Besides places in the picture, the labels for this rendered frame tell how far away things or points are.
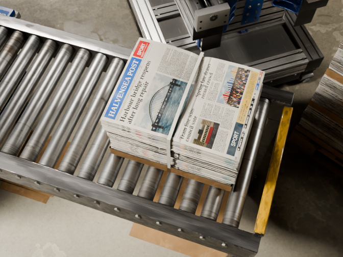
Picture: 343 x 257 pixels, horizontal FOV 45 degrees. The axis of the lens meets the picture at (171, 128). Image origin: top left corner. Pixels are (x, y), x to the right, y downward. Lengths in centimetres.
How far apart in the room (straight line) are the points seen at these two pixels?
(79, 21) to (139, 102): 167
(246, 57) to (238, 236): 125
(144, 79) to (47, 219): 116
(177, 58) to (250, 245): 56
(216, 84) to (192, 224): 40
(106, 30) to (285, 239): 158
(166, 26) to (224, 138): 138
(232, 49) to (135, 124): 129
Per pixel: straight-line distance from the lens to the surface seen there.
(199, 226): 119
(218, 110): 107
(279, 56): 225
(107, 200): 122
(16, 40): 161
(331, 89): 180
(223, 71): 114
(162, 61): 115
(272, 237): 206
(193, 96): 109
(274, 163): 127
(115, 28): 263
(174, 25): 234
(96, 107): 136
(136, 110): 107
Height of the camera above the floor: 195
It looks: 62 degrees down
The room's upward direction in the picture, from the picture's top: straight up
